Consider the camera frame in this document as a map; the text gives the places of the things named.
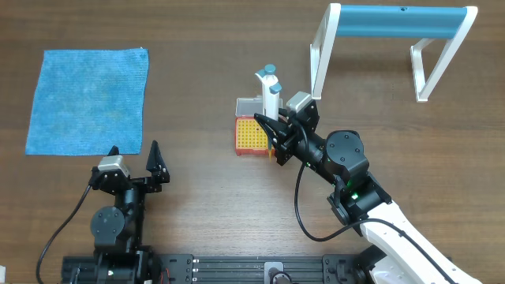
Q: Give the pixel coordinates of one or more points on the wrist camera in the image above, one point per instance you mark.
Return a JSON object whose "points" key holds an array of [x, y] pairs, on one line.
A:
{"points": [[298, 101], [113, 165]]}

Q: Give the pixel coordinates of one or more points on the white and blue stand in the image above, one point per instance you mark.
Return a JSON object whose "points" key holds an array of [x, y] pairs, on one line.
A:
{"points": [[394, 21]]}

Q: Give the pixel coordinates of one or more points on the blue cloth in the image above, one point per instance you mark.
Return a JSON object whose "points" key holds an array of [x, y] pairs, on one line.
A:
{"points": [[87, 102]]}

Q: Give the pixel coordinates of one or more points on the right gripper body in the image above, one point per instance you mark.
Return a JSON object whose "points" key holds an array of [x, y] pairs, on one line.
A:
{"points": [[307, 118]]}

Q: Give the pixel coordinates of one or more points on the mounting rail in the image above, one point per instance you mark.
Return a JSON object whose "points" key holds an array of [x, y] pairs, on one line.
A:
{"points": [[236, 270]]}

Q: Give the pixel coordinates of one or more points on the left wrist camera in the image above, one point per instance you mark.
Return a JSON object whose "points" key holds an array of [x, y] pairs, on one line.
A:
{"points": [[113, 165]]}

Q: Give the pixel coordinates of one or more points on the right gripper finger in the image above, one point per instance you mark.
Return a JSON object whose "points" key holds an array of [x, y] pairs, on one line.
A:
{"points": [[272, 124], [275, 143]]}

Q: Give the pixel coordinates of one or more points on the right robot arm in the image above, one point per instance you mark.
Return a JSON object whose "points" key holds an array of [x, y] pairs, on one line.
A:
{"points": [[347, 158]]}

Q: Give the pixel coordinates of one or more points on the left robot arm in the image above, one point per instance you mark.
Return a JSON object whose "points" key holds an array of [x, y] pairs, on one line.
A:
{"points": [[114, 221]]}

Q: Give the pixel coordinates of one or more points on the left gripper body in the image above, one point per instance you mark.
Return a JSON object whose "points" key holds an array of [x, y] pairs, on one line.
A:
{"points": [[152, 182]]}

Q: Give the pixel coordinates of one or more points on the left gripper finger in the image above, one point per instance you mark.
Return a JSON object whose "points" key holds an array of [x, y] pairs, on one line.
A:
{"points": [[157, 158], [113, 150]]}

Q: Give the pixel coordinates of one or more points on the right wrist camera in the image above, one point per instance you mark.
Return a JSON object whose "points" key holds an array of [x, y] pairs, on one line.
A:
{"points": [[298, 101]]}

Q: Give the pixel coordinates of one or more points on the red and yellow tip box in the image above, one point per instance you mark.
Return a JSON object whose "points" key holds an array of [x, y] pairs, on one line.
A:
{"points": [[248, 136]]}

